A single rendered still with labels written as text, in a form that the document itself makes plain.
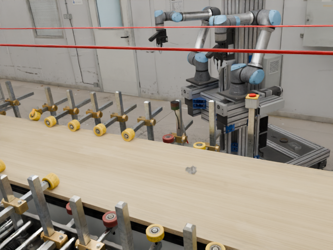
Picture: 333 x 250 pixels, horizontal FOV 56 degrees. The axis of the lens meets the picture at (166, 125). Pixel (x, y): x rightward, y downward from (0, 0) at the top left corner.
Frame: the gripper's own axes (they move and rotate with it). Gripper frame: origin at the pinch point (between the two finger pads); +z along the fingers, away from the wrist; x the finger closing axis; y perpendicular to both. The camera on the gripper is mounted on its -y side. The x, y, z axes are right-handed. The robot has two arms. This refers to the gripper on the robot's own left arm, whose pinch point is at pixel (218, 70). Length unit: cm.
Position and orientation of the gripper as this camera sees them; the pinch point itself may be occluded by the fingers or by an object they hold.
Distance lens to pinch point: 219.9
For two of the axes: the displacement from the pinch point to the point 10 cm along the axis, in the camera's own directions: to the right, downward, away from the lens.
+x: -4.9, -3.3, 8.1
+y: 8.7, -2.6, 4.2
